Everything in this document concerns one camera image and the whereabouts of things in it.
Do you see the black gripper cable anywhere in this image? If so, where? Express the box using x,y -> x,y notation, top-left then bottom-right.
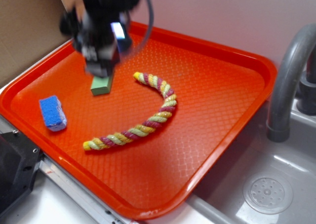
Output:
128,0 -> 154,58

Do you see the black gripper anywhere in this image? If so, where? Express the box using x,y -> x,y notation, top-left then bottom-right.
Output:
60,0 -> 139,77

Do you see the multicoloured twisted rope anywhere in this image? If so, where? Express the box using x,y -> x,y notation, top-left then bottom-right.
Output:
83,72 -> 178,151

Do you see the grey faucet handle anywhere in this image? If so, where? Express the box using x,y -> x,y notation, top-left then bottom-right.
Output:
297,55 -> 316,115

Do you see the green rectangular block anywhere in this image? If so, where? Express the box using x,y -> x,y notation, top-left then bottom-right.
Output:
90,74 -> 114,96

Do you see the grey toy sink basin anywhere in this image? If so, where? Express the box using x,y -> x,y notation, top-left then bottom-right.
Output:
187,106 -> 316,224

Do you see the red plastic tray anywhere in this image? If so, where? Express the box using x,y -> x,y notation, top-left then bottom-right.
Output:
0,28 -> 277,220

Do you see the grey toy faucet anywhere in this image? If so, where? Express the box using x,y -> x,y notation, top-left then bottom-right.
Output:
266,23 -> 316,142

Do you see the blue sponge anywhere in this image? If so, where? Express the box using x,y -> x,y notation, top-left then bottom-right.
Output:
39,95 -> 67,132

